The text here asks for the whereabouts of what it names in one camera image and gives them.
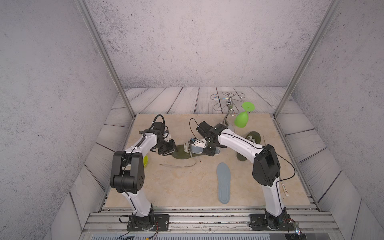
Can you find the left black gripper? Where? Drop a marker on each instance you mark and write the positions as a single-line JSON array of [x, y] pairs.
[[171, 148]]

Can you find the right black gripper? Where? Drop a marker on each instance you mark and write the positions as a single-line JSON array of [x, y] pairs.
[[208, 153]]

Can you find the olive green shoe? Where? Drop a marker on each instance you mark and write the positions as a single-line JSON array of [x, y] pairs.
[[254, 137], [181, 154]]

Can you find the grey insole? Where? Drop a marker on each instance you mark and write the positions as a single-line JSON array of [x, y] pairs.
[[198, 148], [224, 183]]

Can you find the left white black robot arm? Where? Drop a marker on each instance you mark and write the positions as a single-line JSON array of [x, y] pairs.
[[128, 172]]

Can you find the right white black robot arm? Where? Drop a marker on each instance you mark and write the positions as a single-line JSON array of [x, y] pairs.
[[266, 165]]

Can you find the green plastic glass on table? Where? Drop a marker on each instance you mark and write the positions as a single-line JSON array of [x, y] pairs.
[[145, 161]]

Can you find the hanging green plastic wine glass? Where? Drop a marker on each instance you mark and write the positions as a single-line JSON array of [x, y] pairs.
[[242, 118]]

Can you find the silver metal glass stand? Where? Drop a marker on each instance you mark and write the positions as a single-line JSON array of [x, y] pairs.
[[228, 104]]

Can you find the metal spoon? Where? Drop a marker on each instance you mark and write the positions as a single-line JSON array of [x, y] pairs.
[[285, 189]]

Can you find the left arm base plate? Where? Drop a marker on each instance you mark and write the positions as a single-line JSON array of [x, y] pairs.
[[151, 223]]

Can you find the aluminium rail base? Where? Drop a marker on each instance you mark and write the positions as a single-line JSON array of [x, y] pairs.
[[214, 220]]

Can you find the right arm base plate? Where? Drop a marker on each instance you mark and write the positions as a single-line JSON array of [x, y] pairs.
[[266, 222]]

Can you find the right aluminium frame post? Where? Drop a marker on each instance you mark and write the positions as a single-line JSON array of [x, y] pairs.
[[316, 39]]

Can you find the aluminium frame post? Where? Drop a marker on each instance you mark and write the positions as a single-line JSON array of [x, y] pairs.
[[316, 39], [86, 14]]

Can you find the left aluminium frame post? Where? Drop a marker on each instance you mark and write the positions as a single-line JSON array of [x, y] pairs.
[[86, 14]]

